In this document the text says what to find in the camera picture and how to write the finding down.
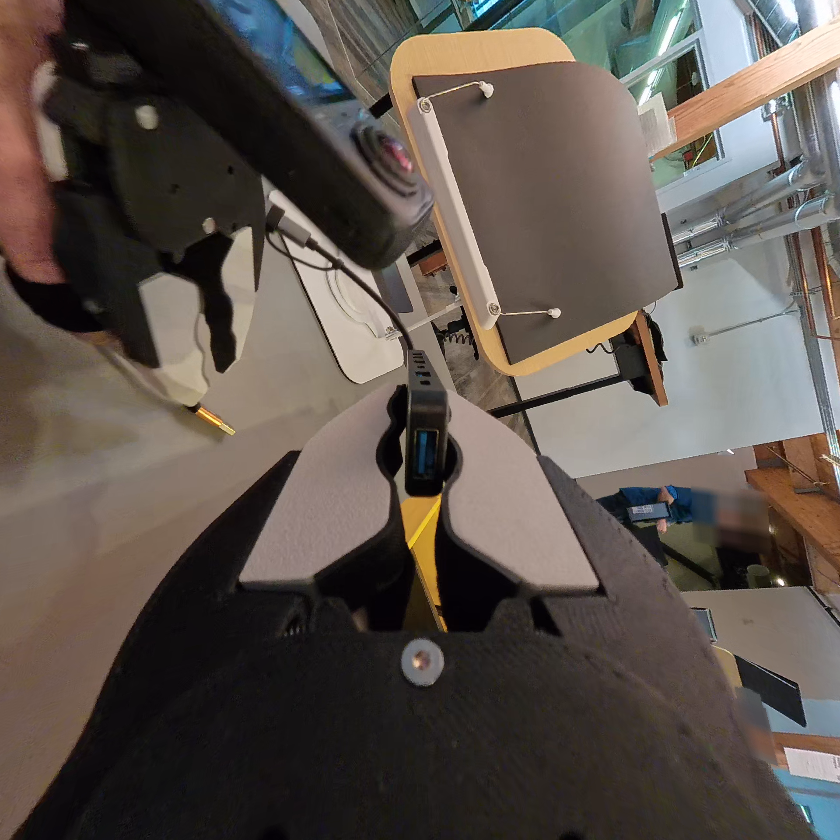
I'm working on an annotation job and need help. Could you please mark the silver ceiling pipes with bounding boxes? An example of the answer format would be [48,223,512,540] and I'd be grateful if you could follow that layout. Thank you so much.
[669,154,840,266]

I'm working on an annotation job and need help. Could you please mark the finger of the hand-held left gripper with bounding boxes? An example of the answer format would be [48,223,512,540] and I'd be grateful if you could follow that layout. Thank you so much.
[134,270,216,409]
[177,225,268,375]

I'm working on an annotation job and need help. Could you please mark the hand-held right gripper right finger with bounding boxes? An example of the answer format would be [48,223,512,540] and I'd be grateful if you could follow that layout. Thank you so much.
[436,394,601,595]

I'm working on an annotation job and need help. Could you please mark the person's left hand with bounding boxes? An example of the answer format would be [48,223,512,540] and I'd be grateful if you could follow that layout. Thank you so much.
[0,0,70,286]

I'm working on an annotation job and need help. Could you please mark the white rounded flat plate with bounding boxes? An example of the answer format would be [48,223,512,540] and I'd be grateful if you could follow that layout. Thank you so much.
[262,177,406,386]

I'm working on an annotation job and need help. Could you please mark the black usb hub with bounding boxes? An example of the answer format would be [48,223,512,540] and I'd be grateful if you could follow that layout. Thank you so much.
[403,350,454,496]

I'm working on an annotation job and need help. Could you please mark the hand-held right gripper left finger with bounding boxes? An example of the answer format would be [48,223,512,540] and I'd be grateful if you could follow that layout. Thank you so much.
[238,384,408,592]

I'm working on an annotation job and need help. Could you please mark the light wood table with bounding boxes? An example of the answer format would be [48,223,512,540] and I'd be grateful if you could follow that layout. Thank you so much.
[389,28,670,421]

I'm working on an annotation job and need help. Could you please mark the white plastic bar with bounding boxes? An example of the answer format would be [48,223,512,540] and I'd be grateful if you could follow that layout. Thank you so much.
[407,97,503,332]

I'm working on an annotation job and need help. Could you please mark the wooden ceiling beam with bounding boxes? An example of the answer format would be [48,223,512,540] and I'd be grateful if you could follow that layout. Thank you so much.
[650,18,840,160]

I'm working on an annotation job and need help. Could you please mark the black hub cable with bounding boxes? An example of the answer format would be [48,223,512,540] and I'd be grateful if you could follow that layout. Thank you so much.
[264,205,416,357]

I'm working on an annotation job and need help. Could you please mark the orange plug usb cable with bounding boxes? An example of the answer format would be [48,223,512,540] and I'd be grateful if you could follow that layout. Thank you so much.
[98,341,237,438]

